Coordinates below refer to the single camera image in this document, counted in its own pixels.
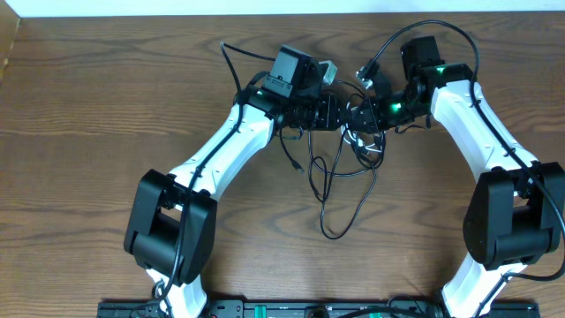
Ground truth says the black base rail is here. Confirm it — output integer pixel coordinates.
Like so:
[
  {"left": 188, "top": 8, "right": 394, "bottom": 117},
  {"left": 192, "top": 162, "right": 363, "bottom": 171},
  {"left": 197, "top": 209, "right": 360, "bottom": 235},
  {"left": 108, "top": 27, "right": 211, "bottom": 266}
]
[{"left": 96, "top": 298, "right": 542, "bottom": 318}]

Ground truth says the white usb cable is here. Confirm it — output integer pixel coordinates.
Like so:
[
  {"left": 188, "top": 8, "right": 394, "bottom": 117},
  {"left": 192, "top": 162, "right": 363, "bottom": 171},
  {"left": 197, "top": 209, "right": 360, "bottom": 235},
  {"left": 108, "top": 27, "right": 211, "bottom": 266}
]
[{"left": 342, "top": 101, "right": 384, "bottom": 155}]

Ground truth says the black usb cable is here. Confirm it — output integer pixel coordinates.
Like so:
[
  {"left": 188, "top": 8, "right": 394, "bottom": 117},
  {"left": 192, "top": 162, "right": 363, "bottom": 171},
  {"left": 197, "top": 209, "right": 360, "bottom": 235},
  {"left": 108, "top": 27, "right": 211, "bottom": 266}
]
[{"left": 278, "top": 79, "right": 388, "bottom": 241}]

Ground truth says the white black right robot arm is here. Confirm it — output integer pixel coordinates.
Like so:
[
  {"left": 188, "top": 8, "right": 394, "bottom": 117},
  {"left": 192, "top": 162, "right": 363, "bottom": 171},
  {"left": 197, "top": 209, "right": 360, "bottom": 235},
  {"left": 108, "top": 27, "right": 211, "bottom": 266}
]
[{"left": 349, "top": 36, "right": 564, "bottom": 317}]

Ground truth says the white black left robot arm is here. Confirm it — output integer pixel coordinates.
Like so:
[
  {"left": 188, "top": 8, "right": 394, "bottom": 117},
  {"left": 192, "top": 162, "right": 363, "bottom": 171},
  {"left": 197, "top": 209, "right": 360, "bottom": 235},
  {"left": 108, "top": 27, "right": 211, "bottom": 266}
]
[{"left": 124, "top": 45, "right": 346, "bottom": 317}]

